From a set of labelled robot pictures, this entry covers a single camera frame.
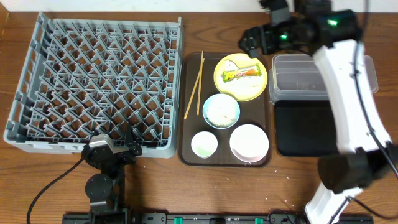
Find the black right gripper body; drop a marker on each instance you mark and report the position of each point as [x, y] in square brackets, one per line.
[285, 37]

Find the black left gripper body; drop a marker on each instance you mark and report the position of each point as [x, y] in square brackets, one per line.
[119, 154]

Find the green orange snack wrapper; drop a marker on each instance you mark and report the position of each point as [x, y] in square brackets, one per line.
[251, 71]

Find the white tissue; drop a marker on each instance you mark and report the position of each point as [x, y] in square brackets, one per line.
[229, 66]

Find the light blue bowl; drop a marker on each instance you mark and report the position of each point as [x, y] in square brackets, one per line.
[221, 111]

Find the small white green cup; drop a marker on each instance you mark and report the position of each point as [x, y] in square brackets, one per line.
[204, 144]

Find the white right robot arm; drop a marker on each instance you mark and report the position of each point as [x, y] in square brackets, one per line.
[334, 40]

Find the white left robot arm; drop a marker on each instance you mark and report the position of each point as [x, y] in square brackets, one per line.
[106, 189]

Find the clear plastic waste bin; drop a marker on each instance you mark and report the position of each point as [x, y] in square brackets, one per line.
[294, 77]

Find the grey dishwasher rack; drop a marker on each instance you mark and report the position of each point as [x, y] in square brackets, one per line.
[82, 77]

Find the black waste bin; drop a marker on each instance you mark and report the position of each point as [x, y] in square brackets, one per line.
[305, 128]

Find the yellow plate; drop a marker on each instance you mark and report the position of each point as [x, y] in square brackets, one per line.
[245, 91]

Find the right wooden chopstick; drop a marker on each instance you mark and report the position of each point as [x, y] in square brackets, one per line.
[199, 88]

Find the wooden chopstick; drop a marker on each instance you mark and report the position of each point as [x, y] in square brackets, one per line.
[199, 88]
[194, 88]

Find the left wooden chopstick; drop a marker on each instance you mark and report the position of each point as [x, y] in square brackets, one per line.
[194, 88]

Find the dark brown serving tray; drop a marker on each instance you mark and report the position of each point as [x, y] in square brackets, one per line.
[254, 112]

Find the white pink bowl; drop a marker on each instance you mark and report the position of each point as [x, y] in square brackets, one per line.
[249, 143]

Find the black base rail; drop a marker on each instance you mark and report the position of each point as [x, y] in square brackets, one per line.
[161, 218]

